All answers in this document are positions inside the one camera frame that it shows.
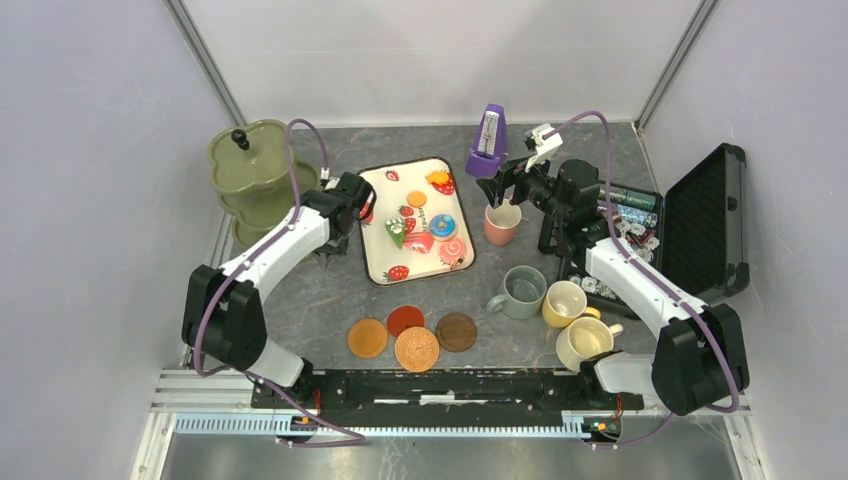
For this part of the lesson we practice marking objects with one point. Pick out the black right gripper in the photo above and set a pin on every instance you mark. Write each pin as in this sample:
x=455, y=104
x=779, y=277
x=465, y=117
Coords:
x=513, y=171

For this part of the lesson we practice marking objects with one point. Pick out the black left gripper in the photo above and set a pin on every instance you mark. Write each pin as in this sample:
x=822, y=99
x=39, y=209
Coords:
x=333, y=248

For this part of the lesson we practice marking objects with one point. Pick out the green white cake slice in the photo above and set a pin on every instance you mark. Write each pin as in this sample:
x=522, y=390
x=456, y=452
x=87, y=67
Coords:
x=396, y=229

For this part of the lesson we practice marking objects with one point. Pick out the blue frosted donut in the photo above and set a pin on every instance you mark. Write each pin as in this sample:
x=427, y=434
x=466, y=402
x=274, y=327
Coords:
x=443, y=227

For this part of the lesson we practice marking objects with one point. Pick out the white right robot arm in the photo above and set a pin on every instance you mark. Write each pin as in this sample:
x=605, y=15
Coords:
x=699, y=359

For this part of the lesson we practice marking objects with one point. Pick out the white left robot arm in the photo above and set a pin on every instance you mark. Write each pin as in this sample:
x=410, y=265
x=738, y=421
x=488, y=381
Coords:
x=223, y=316

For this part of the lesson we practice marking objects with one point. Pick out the purple metronome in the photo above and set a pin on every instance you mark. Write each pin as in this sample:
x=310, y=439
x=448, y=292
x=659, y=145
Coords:
x=489, y=148

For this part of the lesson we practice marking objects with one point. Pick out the pink ceramic mug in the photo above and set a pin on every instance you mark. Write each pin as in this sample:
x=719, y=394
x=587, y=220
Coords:
x=501, y=223

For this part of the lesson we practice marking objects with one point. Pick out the round orange biscuit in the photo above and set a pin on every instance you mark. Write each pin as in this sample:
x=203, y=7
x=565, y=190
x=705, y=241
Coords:
x=416, y=199

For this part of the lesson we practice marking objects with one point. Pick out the strawberry print serving tray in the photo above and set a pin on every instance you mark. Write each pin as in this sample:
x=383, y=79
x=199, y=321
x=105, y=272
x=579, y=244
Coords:
x=385, y=264

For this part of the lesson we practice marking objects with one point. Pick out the pink cake slice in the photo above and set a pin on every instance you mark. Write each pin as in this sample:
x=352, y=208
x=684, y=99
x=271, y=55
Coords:
x=419, y=241

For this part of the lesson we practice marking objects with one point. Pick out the green tiered dessert stand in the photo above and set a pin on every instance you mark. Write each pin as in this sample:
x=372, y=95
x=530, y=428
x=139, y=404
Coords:
x=250, y=176

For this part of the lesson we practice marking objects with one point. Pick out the grey ceramic mug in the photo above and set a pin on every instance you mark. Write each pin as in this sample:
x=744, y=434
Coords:
x=521, y=293

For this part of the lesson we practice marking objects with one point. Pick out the red round coaster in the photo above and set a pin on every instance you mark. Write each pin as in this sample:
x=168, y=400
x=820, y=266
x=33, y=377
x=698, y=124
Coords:
x=403, y=318

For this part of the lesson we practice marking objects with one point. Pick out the yellow ceramic mug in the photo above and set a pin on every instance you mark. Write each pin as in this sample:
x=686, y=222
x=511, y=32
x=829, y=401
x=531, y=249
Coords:
x=565, y=302

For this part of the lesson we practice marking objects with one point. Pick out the light brown round coaster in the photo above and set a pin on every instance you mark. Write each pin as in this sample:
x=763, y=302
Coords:
x=367, y=338

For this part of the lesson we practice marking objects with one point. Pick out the dark brown round coaster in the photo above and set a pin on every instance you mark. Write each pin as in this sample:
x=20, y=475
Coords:
x=456, y=332

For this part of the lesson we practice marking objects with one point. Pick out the woven round coaster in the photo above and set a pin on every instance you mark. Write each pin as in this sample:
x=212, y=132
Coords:
x=417, y=349

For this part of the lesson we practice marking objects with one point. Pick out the cream ceramic mug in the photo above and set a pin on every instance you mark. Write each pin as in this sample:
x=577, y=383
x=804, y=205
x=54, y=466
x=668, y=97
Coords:
x=583, y=339

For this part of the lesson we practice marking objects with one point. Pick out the open black case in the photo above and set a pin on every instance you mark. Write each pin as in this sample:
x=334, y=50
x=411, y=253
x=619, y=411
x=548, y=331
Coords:
x=694, y=235

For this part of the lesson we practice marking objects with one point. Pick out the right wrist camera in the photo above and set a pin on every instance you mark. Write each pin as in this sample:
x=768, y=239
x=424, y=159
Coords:
x=542, y=141

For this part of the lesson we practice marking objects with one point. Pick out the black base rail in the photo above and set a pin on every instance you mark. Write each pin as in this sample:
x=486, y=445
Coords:
x=522, y=397

